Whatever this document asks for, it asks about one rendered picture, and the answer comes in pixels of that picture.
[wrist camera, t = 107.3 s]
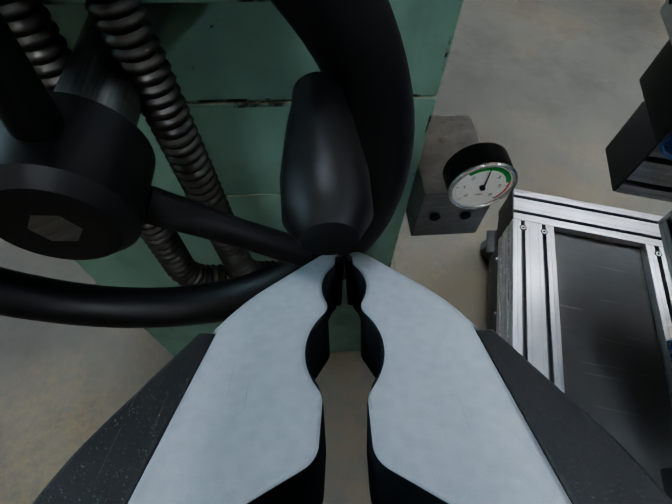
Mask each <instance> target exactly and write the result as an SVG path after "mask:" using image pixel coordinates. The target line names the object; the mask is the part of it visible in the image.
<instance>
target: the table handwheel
mask: <svg viewBox="0 0 672 504"><path fill-rule="evenodd" d="M270 2H271V3H272V4H273V5H274V6H275V7H276V9H277V10H278V11H279V12H280V13H281V15H282V16H283V17H284V18H285V19H286V21H287V22H288V23H289V24H290V26H291V27H292V28H293V30H294V31H295V32H296V34H297V35H298V36H299V38H300V39H301V40H302V42H303V43H304V45H305V46H306V48H307V49H308V51H309V53H310V54H311V56H312V57H313V59H314V60H315V62H316V64H317V66H318V67H319V69H320V71H321V72H326V73H329V74H331V75H333V76H334V77H336V79H337V80H338V81H339V82H340V84H341V86H342V88H343V92H344V95H345V99H346V102H347V104H348V107H349V109H350V112H351V114H352V116H353V119H354V122H355V125H356V129H357V132H358V135H359V139H360V142H361V146H362V149H363V152H364V156H365V159H366V163H367V166H368V169H369V175H370V184H371V193H372V203H373V214H374V216H373V220H372V222H371V224H370V225H369V227H368V228H367V230H366V231H365V233H364V234H363V235H362V237H361V238H360V240H359V241H358V243H357V244H356V245H355V246H354V247H353V248H352V249H350V250H348V251H346V252H343V253H340V254H338V255H343V273H344V272H345V255H349V254H351V253H353V252H360V253H363V254H365V253H366V252H367V251H368V250H369V249H370V248H371V247H372V245H373V244H374V243H375V242H376V240H377V239H378V238H379V237H380V235H381V234H382V233H383V231H384V230H385V228H386V227H387V225H388V224H389V222H390V220H391V218H392V216H393V215H394V213H395V211H396V209H397V206H398V204H399V202H400V200H401V197H402V194H403V191H404V188H405V185H406V181H407V178H408V174H409V170H410V166H411V160H412V154H413V148H414V134H415V110H414V100H413V90H412V84H411V78H410V73H409V67H408V62H407V57H406V53H405V49H404V45H403V41H402V38H401V34H400V31H399V28H398V25H397V22H396V19H395V16H394V13H393V10H392V7H391V5H390V2H389V0H270ZM93 19H94V17H93V16H92V15H90V14H88V16H87V19H86V21H85V23H84V25H83V27H82V30H81V32H80V34H79V36H78V38H77V41H76V43H75V45H74V47H73V49H72V52H71V54H70V56H69V58H68V60H67V63H66V65H65V67H64V69H63V71H62V74H61V76H60V78H59V80H58V82H57V85H56V87H55V89H54V91H47V89H46V88H45V86H44V84H43V83H42V81H41V79H40V78H39V76H38V74H37V73H36V71H35V69H34V68H33V66H32V64H31V62H30V61H29V59H28V57H27V56H26V54H25V52H24V51H23V49H22V47H21V46H20V44H19V42H18V41H17V39H16V37H15V36H14V34H13V32H12V31H11V29H10V27H9V26H8V24H7V22H6V21H5V19H4V17H3V16H2V14H1V12H0V238H1V239H3V240H5V241H6V242H8V243H10V244H12V245H14V246H17V247H19V248H22V249H24V250H27V251H30V252H33V253H37V254H40V255H44V256H49V257H54V258H60V259H69V260H91V259H98V258H102V257H106V256H109V255H111V254H114V253H117V252H119V251H122V250H124V249H126V248H128V247H130V246H131V245H133V244H134V243H135V242H136V241H137V240H138V239H139V237H140V235H141V231H142V226H143V223H146V224H150V225H154V226H158V227H161V228H165V229H169V230H173V231H177V232H181V233H184V234H188V235H192V236H196V237H200V238H204V239H208V240H211V241H215V242H219V243H223V244H227V245H231V246H234V247H238V248H241V249H244V250H247V251H250V252H254V253H257V254H260V255H263V256H267V257H270V258H273V259H276V260H279V261H277V262H275V263H273V264H271V265H269V266H267V267H264V268H262V269H259V270H257V271H254V272H251V273H248V274H245V275H242V276H238V277H235V278H231V279H227V280H222V281H217V282H212V283H206V284H199V285H190V286H179V287H156V288H140V287H117V286H104V285H95V284H86V283H78V282H71V281H65V280H59V279H53V278H48V277H43V276H38V275H33V274H28V273H24V272H19V271H15V270H11V269H7V268H3V267H0V315H1V316H7V317H13V318H19V319H26V320H33V321H40V322H48V323H57V324H66V325H77V326H90V327H107V328H166V327H181V326H192V325H201V324H209V323H216V322H222V321H225V320H226V319H227V318H228V317H229V316H230V315H231V314H232V313H234V312H235V311H236V310H237V309H238V308H240V307H241V306H242V305H243V304H245V303H246V302H247V301H249V300H250V299H251V298H253V297H254V296H256V295H257V294H259V293H260V292H262V291H263V290H265V289H266V288H268V287H270V286H271V285H273V284H275V283H276V282H278V281H280V280H281V279H283V278H285V277H286V276H288V275H290V274H291V273H293V272H295V271H296V270H298V269H300V268H301V267H303V266H304V265H306V264H308V263H309V262H311V261H313V260H314V259H316V258H318V257H319V256H321V255H318V254H313V253H311V252H308V251H307V250H305V249H304V248H303V247H302V246H301V245H300V244H299V243H298V242H297V241H296V240H295V239H294V238H293V237H292V236H291V235H290V234H289V233H287V232H283V231H280V230H277V229H274V228H271V227H268V226H264V225H261V224H258V223H255V222H252V221H248V220H245V219H242V218H239V217H237V216H234V215H231V214H228V213H226V212H223V211H220V210H217V209H215V208H212V207H209V206H207V205H204V204H201V203H198V202H196V201H193V200H190V199H187V198H185V197H182V196H179V195H176V194H174V193H171V192H168V191H166V190H163V189H160V188H157V187H155V186H151V184H152V180H153V175H154V171H155V165H156V159H155V154H154V151H153V148H152V146H151V144H150V142H149V140H148V139H147V138H146V136H145V135H144V134H143V133H142V132H141V131H140V130H139V129H138V128H137V124H138V120H139V117H140V113H141V109H142V102H143V99H142V98H141V97H140V93H139V88H138V87H136V86H135V85H134V84H133V82H132V79H131V76H130V75H129V74H126V73H125V72H123V71H122V70H121V68H120V67H119V63H118V60H116V59H114V58H113V57H112V56H111V55H110V53H109V52H108V50H109V46H108V45H106V44H105V43H104V42H103V40H102V39H101V33H102V32H101V31H99V30H98V29H97V28H96V27H95V25H94V24H93Z"/></svg>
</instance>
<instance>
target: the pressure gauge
mask: <svg viewBox="0 0 672 504"><path fill-rule="evenodd" d="M491 170H492V171H491ZM490 171H491V174H490V176H489V179H488V181H487V183H486V186H485V188H486V189H485V190H484V191H480V188H479V186H481V185H484V183H485V181H486V179H487V177H488V175H489V173H490ZM443 178H444V181H445V185H446V188H447V192H448V199H449V201H450V202H451V203H452V204H453V205H455V206H457V207H459V208H463V209H478V208H483V207H487V206H490V205H492V204H494V203H497V202H499V201H500V200H502V199H504V198H505V197H506V196H507V195H509V194H510V193H511V192H512V190H513V189H514V188H515V186H516V184H517V181H518V174H517V172H516V170H515V169H514V167H513V164H512V162H511V160H510V157H509V155H508V152H507V151H506V149H505V148H504V147H503V146H501V145H499V144H496V143H490V142H485V143H477V144H473V145H470V146H467V147H465V148H463V149H461V150H459V151H458V152H457V153H455V154H454V155H453V156H452V157H451V158H450V159H449V160H448V161H447V163H446V164H445V166H444V169H443Z"/></svg>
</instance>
